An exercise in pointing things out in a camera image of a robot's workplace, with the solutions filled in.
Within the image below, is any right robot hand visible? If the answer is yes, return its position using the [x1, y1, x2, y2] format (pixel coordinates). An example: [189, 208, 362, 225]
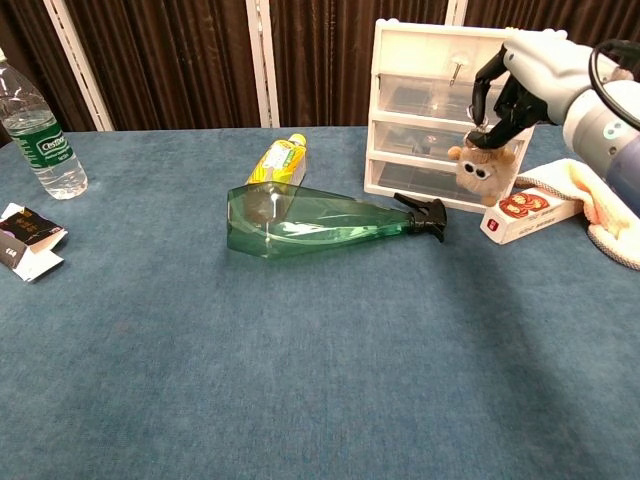
[469, 29, 617, 150]

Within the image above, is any plush hedgehog keychain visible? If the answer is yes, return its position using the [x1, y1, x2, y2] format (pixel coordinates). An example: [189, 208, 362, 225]
[446, 102, 517, 207]

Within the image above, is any white plastic drawer organizer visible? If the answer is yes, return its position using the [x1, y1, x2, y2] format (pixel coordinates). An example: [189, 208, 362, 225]
[363, 18, 569, 215]

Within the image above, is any cream towel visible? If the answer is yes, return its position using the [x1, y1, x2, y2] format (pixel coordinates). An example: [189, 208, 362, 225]
[514, 157, 640, 272]

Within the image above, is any white box with red print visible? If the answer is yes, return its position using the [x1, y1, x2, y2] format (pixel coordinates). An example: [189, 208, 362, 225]
[479, 185, 585, 246]

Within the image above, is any yellow drink bottle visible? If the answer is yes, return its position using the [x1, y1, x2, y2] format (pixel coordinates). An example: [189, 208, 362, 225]
[245, 132, 308, 187]

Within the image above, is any green spray bottle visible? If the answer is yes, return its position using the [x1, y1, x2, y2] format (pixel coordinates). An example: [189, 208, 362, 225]
[225, 181, 449, 261]

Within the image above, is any dark brown curtain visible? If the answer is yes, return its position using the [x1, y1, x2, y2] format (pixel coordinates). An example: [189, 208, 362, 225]
[0, 0, 640, 147]

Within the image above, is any clear plastic water bottle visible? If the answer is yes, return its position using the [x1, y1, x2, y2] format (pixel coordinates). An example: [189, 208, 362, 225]
[0, 48, 89, 201]

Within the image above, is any open black white carton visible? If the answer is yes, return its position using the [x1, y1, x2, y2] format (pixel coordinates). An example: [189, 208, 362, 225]
[0, 202, 69, 284]

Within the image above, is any black cable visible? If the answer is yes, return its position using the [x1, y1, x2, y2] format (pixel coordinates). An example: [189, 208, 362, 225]
[588, 38, 640, 132]

